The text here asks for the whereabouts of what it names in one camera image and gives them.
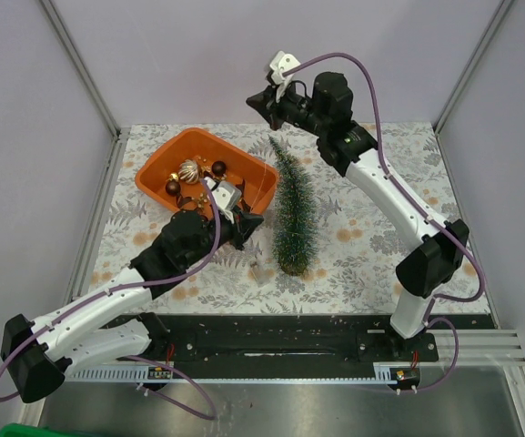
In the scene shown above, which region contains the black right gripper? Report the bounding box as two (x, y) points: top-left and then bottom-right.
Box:
(246, 77), (328, 137)

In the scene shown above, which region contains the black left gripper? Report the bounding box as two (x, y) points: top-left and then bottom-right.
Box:
(183, 205), (264, 268)

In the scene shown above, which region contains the small green christmas tree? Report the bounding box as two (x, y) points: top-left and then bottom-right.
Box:
(269, 137), (318, 276)

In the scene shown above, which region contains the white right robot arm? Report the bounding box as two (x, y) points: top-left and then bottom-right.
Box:
(246, 72), (469, 361)

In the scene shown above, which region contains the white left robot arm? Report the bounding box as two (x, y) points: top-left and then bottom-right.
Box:
(0, 208), (264, 403)

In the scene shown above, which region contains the dark brown ball ornament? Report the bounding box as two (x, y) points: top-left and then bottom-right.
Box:
(211, 160), (227, 178)

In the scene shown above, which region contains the silver gold striped ball ornament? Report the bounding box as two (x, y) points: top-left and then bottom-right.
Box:
(177, 159), (200, 185)

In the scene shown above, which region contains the dark red ball ornament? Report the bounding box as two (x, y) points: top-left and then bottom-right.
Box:
(166, 179), (181, 197)

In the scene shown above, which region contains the orange plastic bin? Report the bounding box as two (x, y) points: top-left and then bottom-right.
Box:
(134, 127), (278, 219)

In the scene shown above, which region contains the floral patterned table mat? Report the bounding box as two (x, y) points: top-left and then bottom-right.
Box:
(82, 121), (493, 316)

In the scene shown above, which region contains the green plastic object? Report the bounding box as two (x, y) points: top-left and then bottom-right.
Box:
(0, 423), (69, 437)

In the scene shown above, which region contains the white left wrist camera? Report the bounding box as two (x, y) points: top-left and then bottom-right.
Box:
(205, 178), (241, 224)

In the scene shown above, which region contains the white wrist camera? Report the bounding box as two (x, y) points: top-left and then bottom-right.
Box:
(205, 178), (241, 224)
(268, 51), (300, 102)

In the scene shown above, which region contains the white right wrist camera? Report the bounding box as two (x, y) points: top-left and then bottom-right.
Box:
(268, 51), (300, 102)

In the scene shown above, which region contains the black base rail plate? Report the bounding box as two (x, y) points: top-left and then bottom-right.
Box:
(61, 313), (490, 365)

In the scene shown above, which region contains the white slotted cable duct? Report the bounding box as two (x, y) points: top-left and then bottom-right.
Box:
(66, 362), (397, 386)

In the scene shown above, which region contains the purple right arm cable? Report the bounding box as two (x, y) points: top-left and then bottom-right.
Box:
(296, 52), (489, 397)

